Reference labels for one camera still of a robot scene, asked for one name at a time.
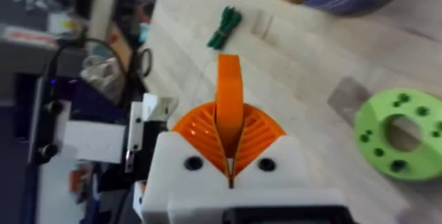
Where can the green disc with holes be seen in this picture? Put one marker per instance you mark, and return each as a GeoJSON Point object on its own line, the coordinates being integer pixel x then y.
{"type": "Point", "coordinates": [380, 120]}

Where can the white box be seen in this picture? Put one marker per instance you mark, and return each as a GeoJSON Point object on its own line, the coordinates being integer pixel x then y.
{"type": "Point", "coordinates": [95, 141]}

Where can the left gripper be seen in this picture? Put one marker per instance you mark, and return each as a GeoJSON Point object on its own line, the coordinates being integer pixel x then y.
{"type": "Point", "coordinates": [152, 148]}

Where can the crumpled white plastic bag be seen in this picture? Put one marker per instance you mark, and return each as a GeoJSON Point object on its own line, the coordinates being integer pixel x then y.
{"type": "Point", "coordinates": [102, 73]}

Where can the grey box with red label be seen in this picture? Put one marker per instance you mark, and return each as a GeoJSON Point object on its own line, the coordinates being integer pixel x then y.
{"type": "Point", "coordinates": [24, 47]}

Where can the green bean bundle toy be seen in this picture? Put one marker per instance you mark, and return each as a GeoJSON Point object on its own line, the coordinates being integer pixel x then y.
{"type": "Point", "coordinates": [226, 27]}

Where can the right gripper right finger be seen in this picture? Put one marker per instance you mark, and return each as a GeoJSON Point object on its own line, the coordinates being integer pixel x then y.
{"type": "Point", "coordinates": [276, 179]}

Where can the black bracket with knobs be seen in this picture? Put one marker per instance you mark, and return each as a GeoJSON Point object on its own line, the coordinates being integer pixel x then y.
{"type": "Point", "coordinates": [48, 120]}

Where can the clear plastic sheet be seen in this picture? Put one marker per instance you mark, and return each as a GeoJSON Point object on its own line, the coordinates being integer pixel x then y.
{"type": "Point", "coordinates": [347, 97]}

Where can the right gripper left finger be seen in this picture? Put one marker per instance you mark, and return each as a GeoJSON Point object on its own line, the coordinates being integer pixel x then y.
{"type": "Point", "coordinates": [179, 175]}

